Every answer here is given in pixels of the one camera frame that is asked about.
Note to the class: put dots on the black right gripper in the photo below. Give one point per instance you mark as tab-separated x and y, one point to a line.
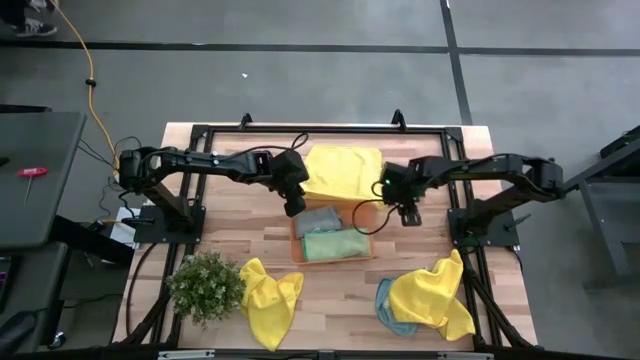
405	182

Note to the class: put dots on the dark grey side table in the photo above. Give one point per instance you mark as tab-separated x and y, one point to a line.
35	175

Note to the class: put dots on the grey metal table frame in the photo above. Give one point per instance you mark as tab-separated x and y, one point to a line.
605	210

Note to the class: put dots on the black table rail frame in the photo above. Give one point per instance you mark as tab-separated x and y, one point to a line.
325	129

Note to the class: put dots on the orange translucent plastic bin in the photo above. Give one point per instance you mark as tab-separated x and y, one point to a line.
367	220

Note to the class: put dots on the grey microfiber towel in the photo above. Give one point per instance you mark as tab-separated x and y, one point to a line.
317	222

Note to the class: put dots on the blue microfiber towel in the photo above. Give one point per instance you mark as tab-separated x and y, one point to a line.
387	312

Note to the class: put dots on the small green potted plant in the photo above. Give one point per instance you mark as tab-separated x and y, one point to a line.
205	287

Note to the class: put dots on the person's shoe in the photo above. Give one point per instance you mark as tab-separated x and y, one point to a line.
36	29

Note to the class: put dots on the green microfiber towel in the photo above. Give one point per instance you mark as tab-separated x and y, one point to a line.
335	245

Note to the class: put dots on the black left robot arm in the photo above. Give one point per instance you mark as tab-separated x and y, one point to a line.
200	162

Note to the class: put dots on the white paper sheet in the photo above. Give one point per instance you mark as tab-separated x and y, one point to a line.
120	232

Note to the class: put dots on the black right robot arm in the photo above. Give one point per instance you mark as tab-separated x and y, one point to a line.
490	167

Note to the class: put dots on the yellow microfiber towel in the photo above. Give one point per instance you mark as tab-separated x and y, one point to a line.
430	295
270	300
345	172

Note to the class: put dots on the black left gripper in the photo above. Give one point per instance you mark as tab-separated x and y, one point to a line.
291	172

